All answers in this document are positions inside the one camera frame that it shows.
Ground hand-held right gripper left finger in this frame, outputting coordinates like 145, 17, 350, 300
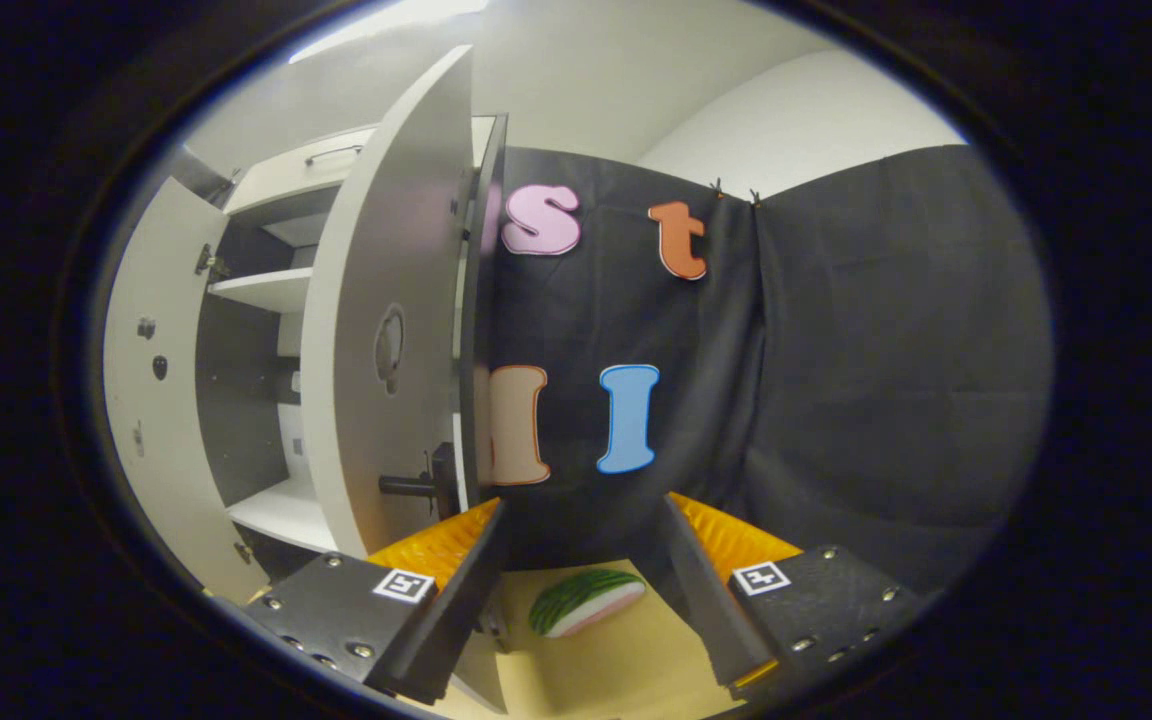
241, 497, 509, 706

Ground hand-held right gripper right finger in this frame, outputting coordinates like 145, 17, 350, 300
664, 491, 927, 699

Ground white cabinet door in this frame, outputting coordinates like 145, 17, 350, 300
299, 45, 477, 561
101, 175, 272, 606

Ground white cabinet shelf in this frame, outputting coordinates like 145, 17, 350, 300
208, 267, 315, 314
226, 475, 337, 553

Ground grey white cabinet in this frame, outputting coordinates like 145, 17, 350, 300
171, 113, 509, 601

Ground white cabinet drawer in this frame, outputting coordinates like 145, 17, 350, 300
226, 115, 497, 216

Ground toy watermelon slice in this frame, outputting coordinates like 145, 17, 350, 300
529, 568, 647, 639

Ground black backdrop cloth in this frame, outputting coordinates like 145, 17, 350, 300
171, 143, 1054, 601

